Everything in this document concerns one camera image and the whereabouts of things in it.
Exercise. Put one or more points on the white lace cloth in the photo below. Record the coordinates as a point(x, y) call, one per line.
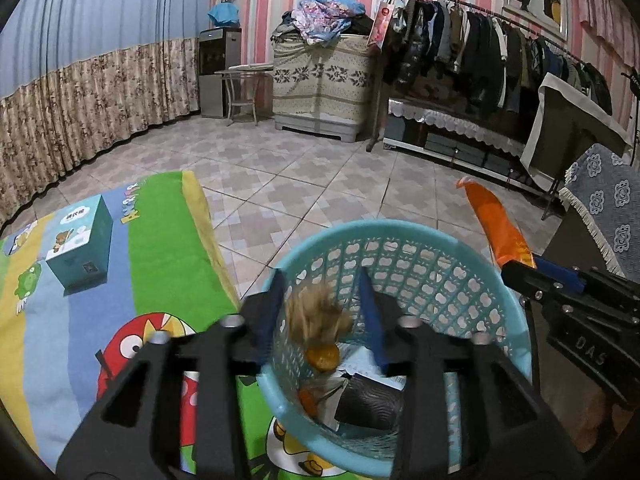
point(450, 122)

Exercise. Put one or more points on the small metal side table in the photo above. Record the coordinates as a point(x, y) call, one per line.
point(245, 69)

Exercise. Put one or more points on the grey water dispenser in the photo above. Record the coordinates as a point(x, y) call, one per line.
point(215, 75)

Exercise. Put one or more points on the teal cardboard box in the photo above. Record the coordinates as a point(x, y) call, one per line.
point(75, 240)

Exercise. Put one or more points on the light blue plastic basket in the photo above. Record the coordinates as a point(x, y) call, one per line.
point(440, 280)

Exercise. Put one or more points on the row of hanging clothes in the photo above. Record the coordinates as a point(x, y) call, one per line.
point(475, 50)

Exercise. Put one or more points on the blue patterned fringed cloth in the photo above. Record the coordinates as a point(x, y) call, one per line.
point(612, 200)

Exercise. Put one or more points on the patterned beige cover cloth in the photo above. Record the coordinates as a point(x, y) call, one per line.
point(325, 80)

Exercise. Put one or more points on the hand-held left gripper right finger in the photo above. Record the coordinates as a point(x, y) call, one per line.
point(372, 320)

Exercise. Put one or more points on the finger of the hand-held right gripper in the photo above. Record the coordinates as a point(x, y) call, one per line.
point(560, 274)
point(525, 280)

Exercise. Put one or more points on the cartoon bird printed mat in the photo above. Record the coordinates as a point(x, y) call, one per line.
point(155, 240)

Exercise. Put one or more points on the pile of clothes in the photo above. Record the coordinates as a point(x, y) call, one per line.
point(325, 15)

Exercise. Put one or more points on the blue covered water bottle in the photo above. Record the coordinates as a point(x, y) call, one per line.
point(224, 15)

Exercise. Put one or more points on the orange snack wrapper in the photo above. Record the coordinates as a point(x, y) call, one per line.
point(495, 225)

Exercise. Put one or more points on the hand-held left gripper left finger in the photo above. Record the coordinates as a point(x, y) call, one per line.
point(267, 310)

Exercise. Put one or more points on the red hanging bag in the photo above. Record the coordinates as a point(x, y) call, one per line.
point(381, 27)

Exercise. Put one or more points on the black round container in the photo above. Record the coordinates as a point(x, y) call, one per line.
point(367, 400)

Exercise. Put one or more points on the dark board with beige border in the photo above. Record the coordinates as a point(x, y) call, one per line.
point(565, 140)

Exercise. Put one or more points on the low cabinet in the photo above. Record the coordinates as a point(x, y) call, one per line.
point(450, 150)

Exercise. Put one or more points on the orange round plastic piece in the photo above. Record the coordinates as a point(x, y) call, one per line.
point(306, 400)
point(324, 357)

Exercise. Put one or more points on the blue and floral curtain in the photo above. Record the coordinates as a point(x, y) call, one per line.
point(90, 50)

